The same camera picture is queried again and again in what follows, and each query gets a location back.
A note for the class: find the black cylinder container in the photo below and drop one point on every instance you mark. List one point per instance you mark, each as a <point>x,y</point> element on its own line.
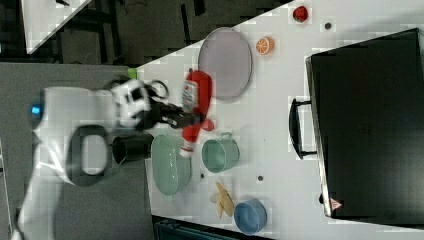
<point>132,148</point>

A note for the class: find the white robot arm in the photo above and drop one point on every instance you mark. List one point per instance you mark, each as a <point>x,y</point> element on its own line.
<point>73,128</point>

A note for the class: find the plush peeled banana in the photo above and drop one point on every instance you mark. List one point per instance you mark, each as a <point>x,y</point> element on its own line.
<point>223,201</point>

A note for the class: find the red tomato toy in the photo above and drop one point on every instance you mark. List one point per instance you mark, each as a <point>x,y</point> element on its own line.
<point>300,14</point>

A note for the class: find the grey round plate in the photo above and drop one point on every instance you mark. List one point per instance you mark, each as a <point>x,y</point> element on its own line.
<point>226,56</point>

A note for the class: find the green cup with handle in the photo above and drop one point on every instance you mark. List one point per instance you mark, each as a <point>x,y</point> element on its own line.
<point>221,153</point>

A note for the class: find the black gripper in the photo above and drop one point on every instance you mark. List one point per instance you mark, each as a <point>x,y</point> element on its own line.
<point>169,114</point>

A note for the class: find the silver toaster oven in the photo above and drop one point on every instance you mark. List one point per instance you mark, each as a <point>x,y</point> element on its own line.
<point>366,103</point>

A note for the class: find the red plush ketchup bottle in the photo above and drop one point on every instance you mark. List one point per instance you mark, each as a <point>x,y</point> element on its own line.
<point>196,98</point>

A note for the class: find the blue table frame rail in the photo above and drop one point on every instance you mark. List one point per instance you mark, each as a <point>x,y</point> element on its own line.
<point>172,230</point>

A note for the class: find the green colander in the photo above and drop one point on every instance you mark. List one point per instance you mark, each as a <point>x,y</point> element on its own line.
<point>171,171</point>

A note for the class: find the orange slice toy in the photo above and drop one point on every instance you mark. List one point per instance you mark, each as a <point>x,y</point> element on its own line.
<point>265,45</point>

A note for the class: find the blue cup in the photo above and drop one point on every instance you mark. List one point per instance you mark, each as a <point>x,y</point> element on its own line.
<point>250,216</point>

